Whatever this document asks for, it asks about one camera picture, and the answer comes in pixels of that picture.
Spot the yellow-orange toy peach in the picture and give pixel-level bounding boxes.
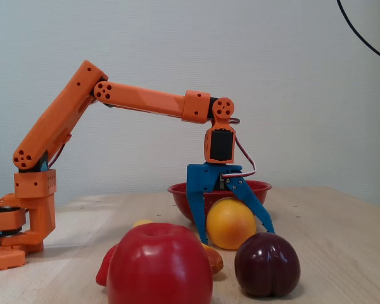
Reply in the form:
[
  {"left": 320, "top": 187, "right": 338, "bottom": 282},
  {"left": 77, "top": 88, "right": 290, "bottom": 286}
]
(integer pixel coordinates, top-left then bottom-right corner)
[{"left": 206, "top": 198, "right": 257, "bottom": 250}]

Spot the black hanging cable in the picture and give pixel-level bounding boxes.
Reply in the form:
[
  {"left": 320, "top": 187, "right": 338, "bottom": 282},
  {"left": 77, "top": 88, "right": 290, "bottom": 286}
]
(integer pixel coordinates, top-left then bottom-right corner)
[{"left": 336, "top": 0, "right": 380, "bottom": 64}]

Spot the dark purple toy plum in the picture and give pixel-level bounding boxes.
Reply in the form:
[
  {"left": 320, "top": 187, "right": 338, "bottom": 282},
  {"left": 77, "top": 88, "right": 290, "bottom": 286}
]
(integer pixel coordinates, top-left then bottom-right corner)
[{"left": 234, "top": 232, "right": 301, "bottom": 298}]

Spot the red toy apple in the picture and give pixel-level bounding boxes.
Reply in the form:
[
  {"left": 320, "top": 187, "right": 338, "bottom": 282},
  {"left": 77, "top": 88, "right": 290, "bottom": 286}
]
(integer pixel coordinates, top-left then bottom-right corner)
[{"left": 106, "top": 222, "right": 213, "bottom": 304}]

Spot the red white black servo cable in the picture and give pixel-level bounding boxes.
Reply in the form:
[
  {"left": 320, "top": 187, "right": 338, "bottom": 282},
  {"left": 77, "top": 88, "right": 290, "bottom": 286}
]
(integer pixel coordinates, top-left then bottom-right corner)
[{"left": 221, "top": 117, "right": 258, "bottom": 179}]

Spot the red speckled enamel bowl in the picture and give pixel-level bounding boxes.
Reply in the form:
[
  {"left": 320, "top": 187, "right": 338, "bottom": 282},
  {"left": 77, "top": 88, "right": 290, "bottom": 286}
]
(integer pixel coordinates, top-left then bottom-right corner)
[{"left": 167, "top": 180, "right": 272, "bottom": 224}]

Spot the blue gripper with motor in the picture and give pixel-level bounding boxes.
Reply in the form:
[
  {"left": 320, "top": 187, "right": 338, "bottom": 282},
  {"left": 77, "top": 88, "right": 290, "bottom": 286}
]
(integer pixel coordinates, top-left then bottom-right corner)
[{"left": 186, "top": 163, "right": 276, "bottom": 246}]

